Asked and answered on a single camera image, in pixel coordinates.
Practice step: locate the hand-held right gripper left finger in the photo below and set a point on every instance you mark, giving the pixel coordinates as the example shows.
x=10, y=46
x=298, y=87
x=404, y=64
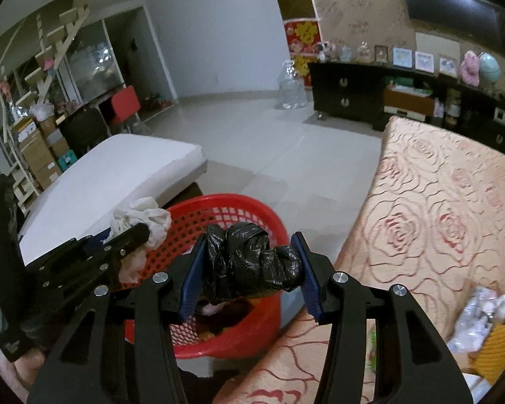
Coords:
x=191, y=286

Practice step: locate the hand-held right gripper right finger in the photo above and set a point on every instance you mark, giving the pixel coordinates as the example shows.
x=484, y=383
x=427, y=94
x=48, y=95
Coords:
x=309, y=282

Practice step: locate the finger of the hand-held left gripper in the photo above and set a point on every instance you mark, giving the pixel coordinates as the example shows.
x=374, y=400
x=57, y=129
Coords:
x=93, y=242
x=128, y=240

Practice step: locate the white tissue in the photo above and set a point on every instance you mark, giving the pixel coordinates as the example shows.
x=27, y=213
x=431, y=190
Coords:
x=151, y=219

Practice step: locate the black plastic bag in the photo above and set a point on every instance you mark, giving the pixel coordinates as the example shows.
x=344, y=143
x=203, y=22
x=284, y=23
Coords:
x=244, y=261

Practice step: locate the red plastic mesh basket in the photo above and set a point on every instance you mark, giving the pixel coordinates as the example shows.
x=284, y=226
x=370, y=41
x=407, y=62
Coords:
x=256, y=324

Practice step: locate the clear wrapper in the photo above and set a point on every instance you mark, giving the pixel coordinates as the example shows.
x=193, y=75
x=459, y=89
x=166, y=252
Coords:
x=479, y=315

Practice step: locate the white mattress bed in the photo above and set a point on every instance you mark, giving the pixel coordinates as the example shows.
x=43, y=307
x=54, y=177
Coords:
x=109, y=168

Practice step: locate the stack of cardboard boxes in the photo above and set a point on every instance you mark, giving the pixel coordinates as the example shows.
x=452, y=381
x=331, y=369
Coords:
x=38, y=151

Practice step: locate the black chair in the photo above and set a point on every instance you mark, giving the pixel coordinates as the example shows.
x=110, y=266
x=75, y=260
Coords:
x=84, y=128

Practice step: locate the red chair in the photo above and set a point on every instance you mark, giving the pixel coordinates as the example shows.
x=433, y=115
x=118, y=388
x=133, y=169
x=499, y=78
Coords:
x=125, y=103

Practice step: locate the white plastic bag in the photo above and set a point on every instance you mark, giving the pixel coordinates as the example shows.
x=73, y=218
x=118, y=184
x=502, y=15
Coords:
x=40, y=111

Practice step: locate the glass sliding door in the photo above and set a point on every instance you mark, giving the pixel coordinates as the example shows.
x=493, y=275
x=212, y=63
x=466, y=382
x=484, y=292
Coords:
x=94, y=59

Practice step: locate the white staircase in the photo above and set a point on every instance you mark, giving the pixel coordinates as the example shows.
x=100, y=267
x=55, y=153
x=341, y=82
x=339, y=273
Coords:
x=46, y=63

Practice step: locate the clear water jug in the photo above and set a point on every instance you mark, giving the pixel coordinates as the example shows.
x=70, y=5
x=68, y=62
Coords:
x=292, y=88

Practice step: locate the black television cabinet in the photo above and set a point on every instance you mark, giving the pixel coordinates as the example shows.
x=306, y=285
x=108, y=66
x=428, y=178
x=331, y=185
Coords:
x=341, y=88

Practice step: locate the brown wooden box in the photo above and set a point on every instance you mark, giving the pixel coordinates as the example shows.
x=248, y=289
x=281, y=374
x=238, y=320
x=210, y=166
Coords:
x=406, y=100

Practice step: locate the green flat box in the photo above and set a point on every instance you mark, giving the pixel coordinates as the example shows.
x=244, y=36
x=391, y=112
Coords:
x=408, y=86

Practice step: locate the beige tin can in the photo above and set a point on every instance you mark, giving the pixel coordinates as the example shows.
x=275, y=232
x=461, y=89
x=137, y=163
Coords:
x=453, y=103

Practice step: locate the white robot toy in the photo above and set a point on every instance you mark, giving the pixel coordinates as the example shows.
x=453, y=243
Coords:
x=326, y=50

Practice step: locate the glass dome ornament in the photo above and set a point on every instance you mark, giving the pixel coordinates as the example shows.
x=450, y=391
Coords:
x=364, y=51

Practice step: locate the red floral poster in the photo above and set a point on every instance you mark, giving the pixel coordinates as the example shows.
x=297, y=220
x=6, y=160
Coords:
x=298, y=33

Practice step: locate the pink plush toy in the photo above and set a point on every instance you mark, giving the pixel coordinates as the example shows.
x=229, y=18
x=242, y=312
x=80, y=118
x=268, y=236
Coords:
x=470, y=67

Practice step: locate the pale blue globe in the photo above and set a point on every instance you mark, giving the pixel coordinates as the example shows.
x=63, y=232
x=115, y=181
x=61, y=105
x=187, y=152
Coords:
x=490, y=67

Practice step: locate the small brown photo frame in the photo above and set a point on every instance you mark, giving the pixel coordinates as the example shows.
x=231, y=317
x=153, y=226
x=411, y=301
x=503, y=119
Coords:
x=381, y=53

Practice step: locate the white rectangular wall panel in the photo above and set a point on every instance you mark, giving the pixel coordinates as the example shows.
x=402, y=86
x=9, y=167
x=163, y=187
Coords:
x=437, y=42

